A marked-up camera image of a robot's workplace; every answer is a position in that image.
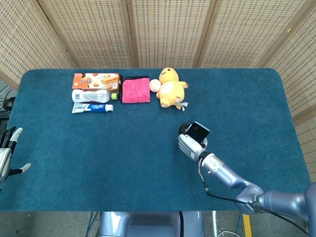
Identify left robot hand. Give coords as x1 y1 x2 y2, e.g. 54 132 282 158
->
0 127 32 184

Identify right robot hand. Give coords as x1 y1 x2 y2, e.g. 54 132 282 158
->
177 120 208 162

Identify black smartphone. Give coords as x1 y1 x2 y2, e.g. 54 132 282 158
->
185 121 211 144

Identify yellow plush duck toy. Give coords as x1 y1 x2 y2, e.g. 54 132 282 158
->
156 67 189 112

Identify peach pink ball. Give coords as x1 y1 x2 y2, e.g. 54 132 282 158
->
149 79 162 93

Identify teal table mat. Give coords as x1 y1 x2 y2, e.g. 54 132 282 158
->
0 68 315 212

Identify pink folded cloth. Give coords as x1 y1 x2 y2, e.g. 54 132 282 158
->
118 76 151 104

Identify robot torso base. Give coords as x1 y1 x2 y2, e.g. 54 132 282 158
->
98 211 206 237

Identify blue white toothpaste tube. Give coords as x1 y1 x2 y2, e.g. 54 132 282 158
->
72 103 114 114

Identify white plastic drink bottle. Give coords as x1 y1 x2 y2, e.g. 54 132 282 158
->
71 89 119 104

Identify orange biscuit box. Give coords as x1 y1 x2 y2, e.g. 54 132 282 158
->
72 72 121 92

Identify bamboo folding screen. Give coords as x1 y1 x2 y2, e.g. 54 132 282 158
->
0 0 316 188

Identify black cables on floor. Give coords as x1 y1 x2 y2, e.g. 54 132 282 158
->
0 87 17 133

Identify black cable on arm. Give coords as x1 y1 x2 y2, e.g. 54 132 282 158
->
198 160 309 235

